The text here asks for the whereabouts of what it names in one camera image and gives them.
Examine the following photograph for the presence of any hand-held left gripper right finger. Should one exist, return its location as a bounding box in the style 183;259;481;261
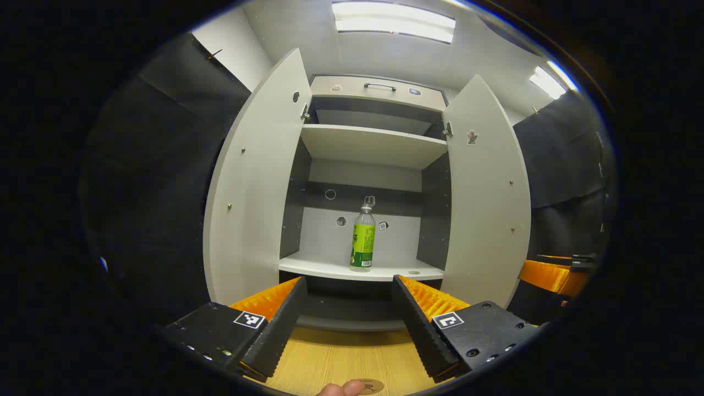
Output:
392;274;542;384

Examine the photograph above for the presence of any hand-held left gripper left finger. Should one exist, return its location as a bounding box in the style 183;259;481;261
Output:
158;276;308;383

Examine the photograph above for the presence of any round wooden coaster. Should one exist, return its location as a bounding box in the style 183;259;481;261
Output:
352;378;385;395

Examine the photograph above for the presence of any grey cabinet door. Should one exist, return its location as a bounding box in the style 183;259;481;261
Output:
202;48;313;309
442;74;532;309

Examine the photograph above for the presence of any green label plastic bottle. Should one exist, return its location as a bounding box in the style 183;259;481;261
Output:
350;203;377;272

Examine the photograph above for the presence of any grey cabinet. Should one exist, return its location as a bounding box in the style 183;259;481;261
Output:
278;74;449;333

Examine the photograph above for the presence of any grey cabinet drawer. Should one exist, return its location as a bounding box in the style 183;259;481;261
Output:
310;75;447;112

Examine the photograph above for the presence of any black backdrop cloth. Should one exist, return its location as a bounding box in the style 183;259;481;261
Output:
82;32;254;331
506;91;612;325

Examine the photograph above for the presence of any small ceiling light panel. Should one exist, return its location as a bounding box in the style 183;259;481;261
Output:
529;60;579;100

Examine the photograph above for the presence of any large ceiling light panel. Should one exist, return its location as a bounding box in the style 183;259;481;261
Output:
332;1;457;45

